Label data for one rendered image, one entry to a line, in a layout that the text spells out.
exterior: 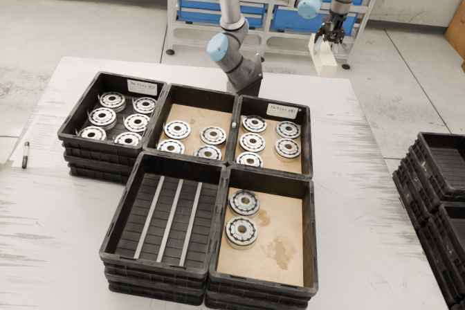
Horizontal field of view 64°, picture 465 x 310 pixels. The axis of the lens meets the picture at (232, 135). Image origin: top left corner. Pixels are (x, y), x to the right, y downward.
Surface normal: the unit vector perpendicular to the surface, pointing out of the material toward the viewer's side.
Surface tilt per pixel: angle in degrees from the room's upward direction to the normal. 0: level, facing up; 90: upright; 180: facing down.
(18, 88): 0
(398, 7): 90
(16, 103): 0
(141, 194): 0
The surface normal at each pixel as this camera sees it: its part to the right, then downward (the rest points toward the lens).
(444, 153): 0.11, -0.71
